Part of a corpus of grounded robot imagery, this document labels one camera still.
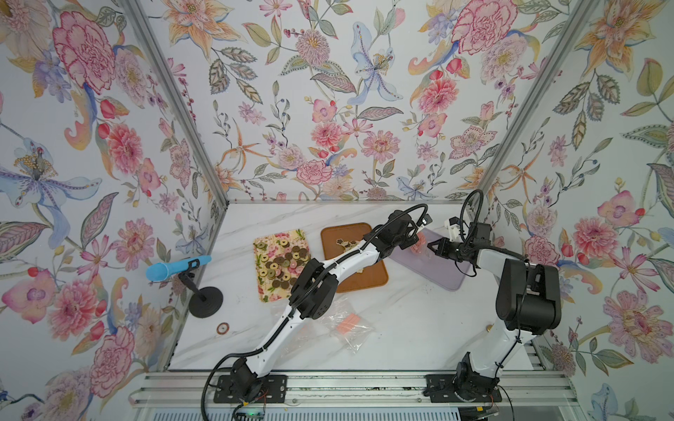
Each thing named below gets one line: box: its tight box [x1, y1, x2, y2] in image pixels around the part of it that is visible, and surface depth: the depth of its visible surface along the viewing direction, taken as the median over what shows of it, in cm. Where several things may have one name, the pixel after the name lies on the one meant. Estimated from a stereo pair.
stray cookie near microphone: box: [215, 321, 230, 336], surface depth 87 cm
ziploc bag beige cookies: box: [328, 297, 375, 355], surface depth 86 cm
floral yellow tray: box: [252, 229, 312, 303], surface depth 103 cm
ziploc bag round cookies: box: [278, 317, 323, 366], surface depth 82 cm
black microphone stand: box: [178, 258, 224, 319], surface depth 90 cm
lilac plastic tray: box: [389, 228, 470, 291], surface depth 97 cm
